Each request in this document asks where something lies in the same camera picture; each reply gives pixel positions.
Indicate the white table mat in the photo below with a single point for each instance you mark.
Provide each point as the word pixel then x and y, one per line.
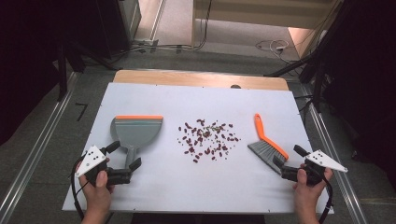
pixel 202 186

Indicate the black metal stand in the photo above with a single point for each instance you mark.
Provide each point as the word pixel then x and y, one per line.
pixel 62 77

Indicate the orange brush with grey bristles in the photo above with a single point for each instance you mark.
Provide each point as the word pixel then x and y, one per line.
pixel 267 149

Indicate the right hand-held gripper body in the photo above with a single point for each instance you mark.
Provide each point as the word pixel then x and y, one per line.
pixel 323 160

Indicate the red beans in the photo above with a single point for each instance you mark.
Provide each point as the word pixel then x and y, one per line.
pixel 190 149

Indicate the aluminium floor rail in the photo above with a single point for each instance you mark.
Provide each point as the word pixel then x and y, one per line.
pixel 37 149
pixel 351 202

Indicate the grey dustpan with orange edge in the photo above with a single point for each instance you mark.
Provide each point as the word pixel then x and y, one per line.
pixel 137 133

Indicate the person's left hand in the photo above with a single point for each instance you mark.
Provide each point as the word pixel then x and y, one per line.
pixel 98 196

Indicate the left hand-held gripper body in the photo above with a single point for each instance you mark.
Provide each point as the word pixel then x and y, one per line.
pixel 91 160

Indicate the light brown panel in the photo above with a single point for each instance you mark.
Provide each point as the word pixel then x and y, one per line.
pixel 300 40

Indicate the black curtain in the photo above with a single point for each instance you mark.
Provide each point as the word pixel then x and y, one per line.
pixel 25 62
pixel 367 77

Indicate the person's right hand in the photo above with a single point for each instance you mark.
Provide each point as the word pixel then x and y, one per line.
pixel 308 194

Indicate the light wooden shelf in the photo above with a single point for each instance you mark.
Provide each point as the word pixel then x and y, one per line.
pixel 264 18

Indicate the grey power strip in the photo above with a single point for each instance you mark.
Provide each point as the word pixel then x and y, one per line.
pixel 146 42

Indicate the grey cabinet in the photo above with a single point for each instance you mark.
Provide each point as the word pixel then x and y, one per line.
pixel 132 15

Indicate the wooden table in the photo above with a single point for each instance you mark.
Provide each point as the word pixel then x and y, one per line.
pixel 186 78

